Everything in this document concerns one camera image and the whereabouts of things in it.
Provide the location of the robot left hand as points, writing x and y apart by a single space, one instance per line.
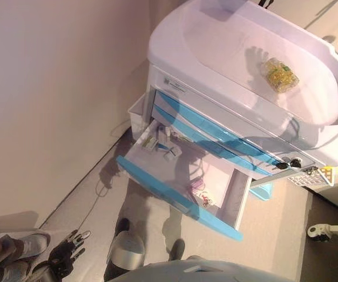
63 255

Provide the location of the blue fronted cart drawer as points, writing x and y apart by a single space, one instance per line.
171 194
168 98
168 114

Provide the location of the bag of yellow items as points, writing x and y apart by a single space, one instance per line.
280 75

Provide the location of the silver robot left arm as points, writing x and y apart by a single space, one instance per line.
43 274

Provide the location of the green white medicine box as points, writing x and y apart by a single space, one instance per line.
149 144

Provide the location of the white blue medicine box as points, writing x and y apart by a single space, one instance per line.
163 145

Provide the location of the white upright medicine box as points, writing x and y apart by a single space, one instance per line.
164 131

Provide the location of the grey blue sneaker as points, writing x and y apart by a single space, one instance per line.
32 242
13 270

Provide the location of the silver robot left leg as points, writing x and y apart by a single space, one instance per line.
127 249

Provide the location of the black robot left foot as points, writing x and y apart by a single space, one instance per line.
123 224

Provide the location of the black robot foot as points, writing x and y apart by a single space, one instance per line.
123 224
178 248

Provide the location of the black robot right foot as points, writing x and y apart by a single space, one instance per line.
178 248

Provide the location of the grey robot torso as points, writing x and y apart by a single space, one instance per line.
204 270

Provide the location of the white box crossed lines print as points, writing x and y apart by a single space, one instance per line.
173 153

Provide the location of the pink calcium granules box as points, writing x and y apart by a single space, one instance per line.
197 185

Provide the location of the white box red print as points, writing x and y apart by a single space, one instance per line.
205 199

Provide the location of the white side basket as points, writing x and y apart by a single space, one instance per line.
136 117

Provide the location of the blue lidded waste bin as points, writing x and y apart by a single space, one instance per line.
262 191

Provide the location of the black hanging key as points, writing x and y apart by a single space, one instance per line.
281 166

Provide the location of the black key in lock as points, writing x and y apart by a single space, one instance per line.
296 162

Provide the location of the white perforated basket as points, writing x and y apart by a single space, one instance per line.
307 177

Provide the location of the white bed caster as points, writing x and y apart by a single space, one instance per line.
318 232

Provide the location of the small metal side hook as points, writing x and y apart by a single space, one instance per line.
311 170

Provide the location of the white medical cart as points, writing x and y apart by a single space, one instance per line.
215 38

